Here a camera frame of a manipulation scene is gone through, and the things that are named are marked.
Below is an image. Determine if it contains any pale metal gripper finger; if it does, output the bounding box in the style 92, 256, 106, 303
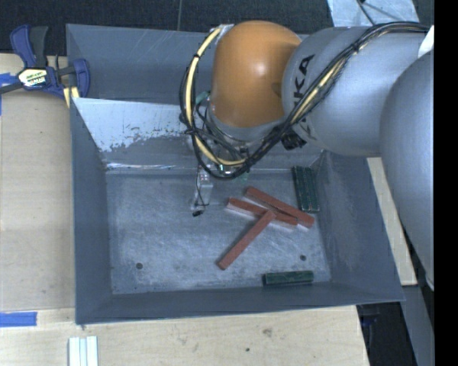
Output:
201, 172, 215, 207
192, 169, 205, 210

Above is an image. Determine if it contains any red-brown flat block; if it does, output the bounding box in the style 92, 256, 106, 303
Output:
245, 186, 316, 229
224, 197, 299, 233
217, 210, 278, 271

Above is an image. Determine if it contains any grey metal bin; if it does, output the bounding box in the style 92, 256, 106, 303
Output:
65, 23, 407, 326

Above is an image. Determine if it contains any dark green flat block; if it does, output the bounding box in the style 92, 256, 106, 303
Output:
263, 270, 315, 287
291, 165, 322, 214

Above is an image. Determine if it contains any black cylinder on white bracket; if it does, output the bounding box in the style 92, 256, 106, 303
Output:
283, 131, 307, 152

